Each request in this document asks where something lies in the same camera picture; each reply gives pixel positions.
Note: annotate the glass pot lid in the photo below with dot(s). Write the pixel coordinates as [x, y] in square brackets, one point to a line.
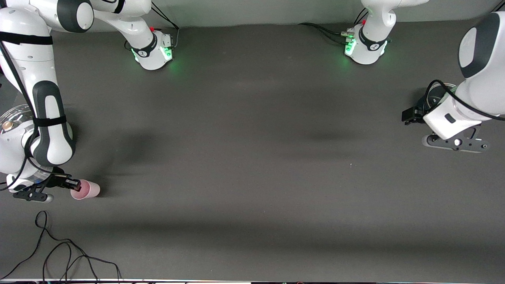
[15, 116]

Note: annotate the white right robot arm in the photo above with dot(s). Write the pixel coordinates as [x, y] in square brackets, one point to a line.
[47, 118]

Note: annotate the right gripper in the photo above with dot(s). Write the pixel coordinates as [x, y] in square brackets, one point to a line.
[57, 179]

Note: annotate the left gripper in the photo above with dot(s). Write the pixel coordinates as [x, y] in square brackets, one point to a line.
[427, 103]

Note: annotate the dark grey table cloth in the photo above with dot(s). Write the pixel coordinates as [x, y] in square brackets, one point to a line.
[252, 157]

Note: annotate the dark blue steel-rimmed pot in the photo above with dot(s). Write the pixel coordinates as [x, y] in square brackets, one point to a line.
[436, 96]

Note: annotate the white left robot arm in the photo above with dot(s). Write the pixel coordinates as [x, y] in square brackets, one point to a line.
[485, 47]

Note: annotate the pink plastic cup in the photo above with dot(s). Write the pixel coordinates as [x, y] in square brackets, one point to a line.
[88, 190]

